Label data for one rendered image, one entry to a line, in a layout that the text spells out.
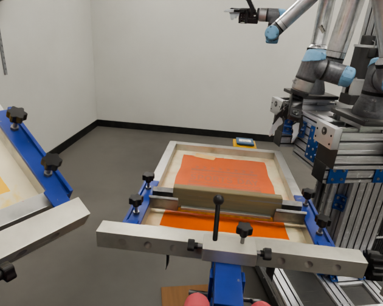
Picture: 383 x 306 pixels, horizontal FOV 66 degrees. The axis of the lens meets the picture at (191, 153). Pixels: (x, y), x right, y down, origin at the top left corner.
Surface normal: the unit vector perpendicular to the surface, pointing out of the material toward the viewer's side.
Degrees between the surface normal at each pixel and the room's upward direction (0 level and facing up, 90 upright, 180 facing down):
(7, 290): 0
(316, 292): 0
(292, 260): 90
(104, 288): 0
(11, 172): 32
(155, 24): 90
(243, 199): 90
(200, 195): 90
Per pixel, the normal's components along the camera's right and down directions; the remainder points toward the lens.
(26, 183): 0.48, -0.64
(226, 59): -0.10, 0.37
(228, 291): 0.07, -0.92
